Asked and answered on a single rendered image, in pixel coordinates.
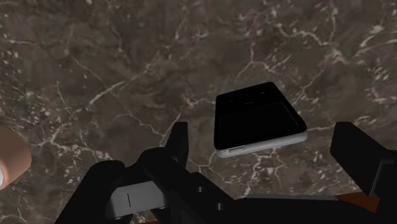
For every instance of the black phone with white edge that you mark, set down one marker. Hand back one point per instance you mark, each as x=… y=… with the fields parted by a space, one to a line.
x=257 y=119

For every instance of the tan round cup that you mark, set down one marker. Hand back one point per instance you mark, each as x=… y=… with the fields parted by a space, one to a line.
x=12 y=158

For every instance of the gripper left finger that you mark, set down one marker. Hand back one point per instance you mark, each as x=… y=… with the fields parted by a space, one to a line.
x=173 y=173

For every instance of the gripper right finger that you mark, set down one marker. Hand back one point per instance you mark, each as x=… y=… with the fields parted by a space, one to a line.
x=363 y=155

